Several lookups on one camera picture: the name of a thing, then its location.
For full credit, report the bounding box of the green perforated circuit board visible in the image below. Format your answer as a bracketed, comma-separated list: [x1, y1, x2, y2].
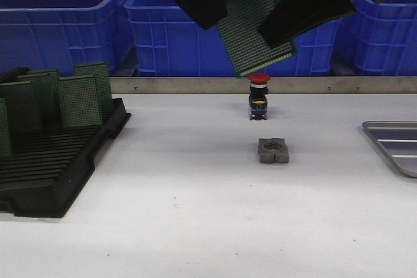
[58, 75, 103, 128]
[217, 0, 296, 77]

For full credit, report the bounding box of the rear right green circuit board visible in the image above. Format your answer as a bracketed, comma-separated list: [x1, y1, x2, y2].
[74, 61, 113, 107]

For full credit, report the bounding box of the silver metal tray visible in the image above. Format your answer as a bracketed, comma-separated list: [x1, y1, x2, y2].
[362, 121, 416, 178]

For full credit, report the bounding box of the rear left green circuit board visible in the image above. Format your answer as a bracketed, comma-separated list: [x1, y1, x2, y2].
[16, 68, 61, 124]

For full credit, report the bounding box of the dark green left circuit board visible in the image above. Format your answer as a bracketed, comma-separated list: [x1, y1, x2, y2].
[1, 81, 42, 134]

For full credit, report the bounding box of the black slotted board rack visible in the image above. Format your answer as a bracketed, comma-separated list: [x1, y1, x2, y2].
[0, 66, 132, 219]

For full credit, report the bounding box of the leftmost edge green circuit board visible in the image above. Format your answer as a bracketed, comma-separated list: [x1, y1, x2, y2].
[0, 98, 12, 158]

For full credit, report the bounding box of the centre blue plastic crate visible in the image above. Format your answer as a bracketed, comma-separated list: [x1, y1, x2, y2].
[124, 0, 340, 77]

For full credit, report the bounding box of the right front blue crate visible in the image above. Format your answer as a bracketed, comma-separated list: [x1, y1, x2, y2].
[332, 0, 416, 76]

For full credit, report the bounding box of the red emergency stop button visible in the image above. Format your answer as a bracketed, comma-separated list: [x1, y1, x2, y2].
[248, 73, 271, 120]

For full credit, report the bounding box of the left front blue crate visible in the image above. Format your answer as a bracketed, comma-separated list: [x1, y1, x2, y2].
[1, 0, 134, 76]

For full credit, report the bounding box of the grey split clamp block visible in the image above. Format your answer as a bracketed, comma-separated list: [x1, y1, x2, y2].
[258, 138, 289, 163]

